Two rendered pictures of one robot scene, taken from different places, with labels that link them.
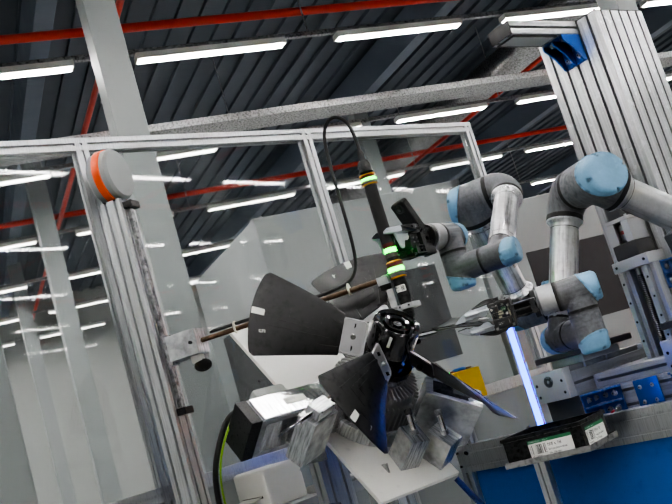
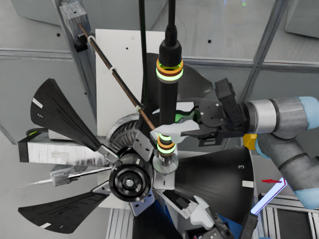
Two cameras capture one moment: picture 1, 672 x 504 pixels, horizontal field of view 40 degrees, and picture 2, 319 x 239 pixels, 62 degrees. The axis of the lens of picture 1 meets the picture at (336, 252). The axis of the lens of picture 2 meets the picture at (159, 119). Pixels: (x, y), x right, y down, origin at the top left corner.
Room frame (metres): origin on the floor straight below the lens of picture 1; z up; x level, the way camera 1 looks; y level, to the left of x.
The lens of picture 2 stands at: (2.09, -0.35, 1.92)
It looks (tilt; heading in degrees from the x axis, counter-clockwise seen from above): 55 degrees down; 44
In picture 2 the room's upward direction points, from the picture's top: straight up
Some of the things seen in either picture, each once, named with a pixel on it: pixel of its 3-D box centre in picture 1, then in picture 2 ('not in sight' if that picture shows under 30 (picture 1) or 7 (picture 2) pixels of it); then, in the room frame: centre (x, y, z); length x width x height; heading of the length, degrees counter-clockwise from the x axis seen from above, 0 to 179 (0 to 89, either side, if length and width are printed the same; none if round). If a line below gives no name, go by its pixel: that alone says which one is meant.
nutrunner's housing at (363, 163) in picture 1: (384, 233); (167, 120); (2.33, -0.14, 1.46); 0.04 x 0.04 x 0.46
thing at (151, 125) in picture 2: (290, 310); (112, 71); (2.41, 0.16, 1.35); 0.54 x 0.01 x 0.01; 75
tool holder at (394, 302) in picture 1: (398, 291); (164, 151); (2.34, -0.13, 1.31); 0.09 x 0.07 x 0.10; 75
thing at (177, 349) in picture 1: (185, 345); (74, 17); (2.50, 0.47, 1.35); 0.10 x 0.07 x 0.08; 75
